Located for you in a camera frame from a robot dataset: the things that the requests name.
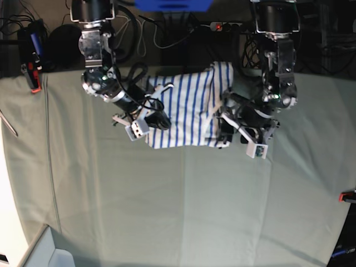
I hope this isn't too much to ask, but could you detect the red black clamp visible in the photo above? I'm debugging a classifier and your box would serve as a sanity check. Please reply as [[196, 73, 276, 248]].
[[21, 52, 42, 94], [339, 191, 356, 204]]

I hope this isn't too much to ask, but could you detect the white bin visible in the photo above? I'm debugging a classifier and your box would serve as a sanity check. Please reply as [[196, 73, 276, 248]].
[[18, 224, 75, 267]]

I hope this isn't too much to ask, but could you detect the red black clamp left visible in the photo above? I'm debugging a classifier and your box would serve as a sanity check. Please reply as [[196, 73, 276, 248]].
[[21, 52, 42, 94]]

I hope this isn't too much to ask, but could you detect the green table cloth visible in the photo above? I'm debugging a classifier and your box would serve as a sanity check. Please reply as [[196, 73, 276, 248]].
[[1, 71, 355, 266]]

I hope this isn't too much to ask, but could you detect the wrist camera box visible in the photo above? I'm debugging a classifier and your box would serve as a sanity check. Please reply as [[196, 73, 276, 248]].
[[125, 119, 150, 141], [246, 142, 269, 159]]

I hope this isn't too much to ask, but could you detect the blue white striped t-shirt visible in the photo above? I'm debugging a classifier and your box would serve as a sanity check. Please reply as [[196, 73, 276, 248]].
[[145, 62, 234, 149]]

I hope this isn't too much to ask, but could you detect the blue box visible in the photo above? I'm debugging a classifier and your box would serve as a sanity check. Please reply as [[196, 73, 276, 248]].
[[135, 0, 213, 12]]

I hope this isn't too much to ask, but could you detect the red black clamp right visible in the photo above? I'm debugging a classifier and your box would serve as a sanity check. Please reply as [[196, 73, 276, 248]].
[[339, 191, 356, 204]]

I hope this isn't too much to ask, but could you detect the white power strip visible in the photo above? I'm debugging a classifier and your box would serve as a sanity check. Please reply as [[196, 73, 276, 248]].
[[209, 22, 250, 33]]

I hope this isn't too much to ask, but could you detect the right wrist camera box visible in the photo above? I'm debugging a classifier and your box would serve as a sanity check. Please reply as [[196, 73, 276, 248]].
[[125, 119, 150, 141]]

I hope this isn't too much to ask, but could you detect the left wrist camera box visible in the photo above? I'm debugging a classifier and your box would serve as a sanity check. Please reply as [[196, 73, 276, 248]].
[[246, 142, 269, 159]]

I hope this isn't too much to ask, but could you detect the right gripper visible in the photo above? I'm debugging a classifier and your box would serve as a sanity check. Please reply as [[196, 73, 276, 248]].
[[111, 83, 174, 131]]

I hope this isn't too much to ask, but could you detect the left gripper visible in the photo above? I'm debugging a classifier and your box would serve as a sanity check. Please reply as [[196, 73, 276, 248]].
[[216, 91, 280, 145]]

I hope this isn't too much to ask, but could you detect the white looped cable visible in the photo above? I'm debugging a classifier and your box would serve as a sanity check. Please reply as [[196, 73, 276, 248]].
[[111, 11, 167, 57]]

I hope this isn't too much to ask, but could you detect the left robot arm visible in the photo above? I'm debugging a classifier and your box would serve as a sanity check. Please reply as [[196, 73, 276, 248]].
[[217, 1, 300, 144]]

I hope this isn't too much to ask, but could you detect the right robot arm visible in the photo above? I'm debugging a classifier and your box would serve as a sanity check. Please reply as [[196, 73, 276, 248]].
[[70, 1, 173, 140]]

